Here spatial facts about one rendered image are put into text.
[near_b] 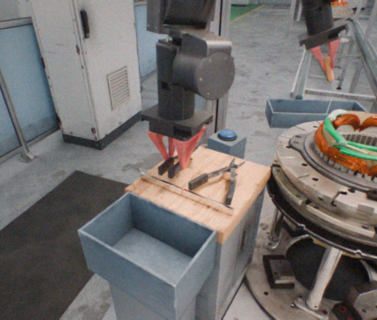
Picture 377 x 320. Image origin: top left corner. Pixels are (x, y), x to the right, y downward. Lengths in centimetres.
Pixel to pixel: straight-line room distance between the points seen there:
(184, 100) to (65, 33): 219
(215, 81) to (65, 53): 232
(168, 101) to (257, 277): 46
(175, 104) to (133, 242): 25
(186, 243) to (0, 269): 159
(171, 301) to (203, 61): 29
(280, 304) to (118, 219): 38
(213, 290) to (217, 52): 38
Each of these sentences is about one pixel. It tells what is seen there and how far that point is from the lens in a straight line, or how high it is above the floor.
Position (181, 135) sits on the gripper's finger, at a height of 117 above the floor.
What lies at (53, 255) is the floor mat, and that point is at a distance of 193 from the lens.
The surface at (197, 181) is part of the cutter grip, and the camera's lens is 48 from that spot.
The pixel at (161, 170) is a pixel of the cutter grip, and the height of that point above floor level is 110.
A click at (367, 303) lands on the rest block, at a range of 72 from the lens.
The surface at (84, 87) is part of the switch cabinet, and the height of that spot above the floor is 59.
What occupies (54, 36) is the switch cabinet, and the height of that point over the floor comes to 96.
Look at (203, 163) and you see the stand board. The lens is 57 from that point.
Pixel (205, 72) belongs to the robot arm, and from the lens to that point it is 36.
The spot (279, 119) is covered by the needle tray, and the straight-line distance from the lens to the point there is 83.
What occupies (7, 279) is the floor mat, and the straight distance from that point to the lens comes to 192.
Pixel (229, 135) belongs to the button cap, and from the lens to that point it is 72.
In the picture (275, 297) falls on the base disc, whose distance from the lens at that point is 71.
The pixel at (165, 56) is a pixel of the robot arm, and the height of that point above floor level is 128.
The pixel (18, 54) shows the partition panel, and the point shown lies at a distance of 280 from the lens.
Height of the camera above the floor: 137
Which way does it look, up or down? 33 degrees down
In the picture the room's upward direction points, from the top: straight up
